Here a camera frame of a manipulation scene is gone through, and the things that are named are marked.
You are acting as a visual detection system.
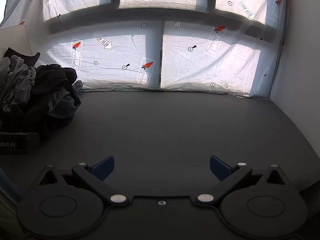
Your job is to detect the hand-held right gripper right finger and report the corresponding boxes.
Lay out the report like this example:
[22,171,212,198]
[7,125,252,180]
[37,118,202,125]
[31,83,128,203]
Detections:
[195,155,298,204]

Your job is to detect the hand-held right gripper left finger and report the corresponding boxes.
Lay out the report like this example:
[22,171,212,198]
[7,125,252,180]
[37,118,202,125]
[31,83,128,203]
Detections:
[27,155,130,204]

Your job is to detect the grey heather garment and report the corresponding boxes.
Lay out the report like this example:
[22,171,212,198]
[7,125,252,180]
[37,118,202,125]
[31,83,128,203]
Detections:
[0,55,37,114]

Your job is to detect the blue denim jeans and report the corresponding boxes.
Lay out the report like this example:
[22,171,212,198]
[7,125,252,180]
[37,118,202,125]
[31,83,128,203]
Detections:
[46,85,82,121]

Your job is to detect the black garment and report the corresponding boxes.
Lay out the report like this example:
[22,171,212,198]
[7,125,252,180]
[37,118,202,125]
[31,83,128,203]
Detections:
[2,64,78,135]

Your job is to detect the black cloth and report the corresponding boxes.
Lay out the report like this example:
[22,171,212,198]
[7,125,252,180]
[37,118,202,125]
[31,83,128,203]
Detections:
[4,47,41,67]

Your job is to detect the white printed curtain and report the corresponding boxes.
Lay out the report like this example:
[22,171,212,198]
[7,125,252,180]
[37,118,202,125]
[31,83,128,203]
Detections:
[0,0,288,98]

